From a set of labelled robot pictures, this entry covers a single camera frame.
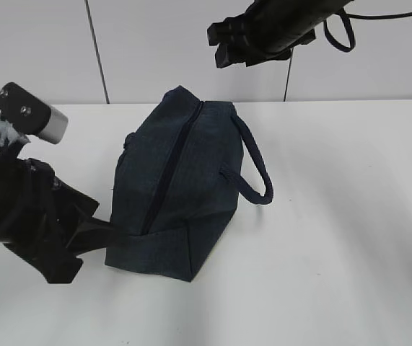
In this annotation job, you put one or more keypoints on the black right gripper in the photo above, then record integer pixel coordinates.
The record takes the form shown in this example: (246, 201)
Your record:
(259, 35)

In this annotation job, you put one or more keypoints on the dark blue lunch bag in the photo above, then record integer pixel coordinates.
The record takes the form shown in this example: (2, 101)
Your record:
(177, 185)

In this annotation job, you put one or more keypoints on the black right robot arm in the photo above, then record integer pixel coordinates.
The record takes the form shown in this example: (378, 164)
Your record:
(315, 12)

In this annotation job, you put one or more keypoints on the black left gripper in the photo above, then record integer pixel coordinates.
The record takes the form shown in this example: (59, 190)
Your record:
(47, 223)

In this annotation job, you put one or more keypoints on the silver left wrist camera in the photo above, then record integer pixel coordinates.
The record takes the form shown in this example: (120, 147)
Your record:
(30, 115)

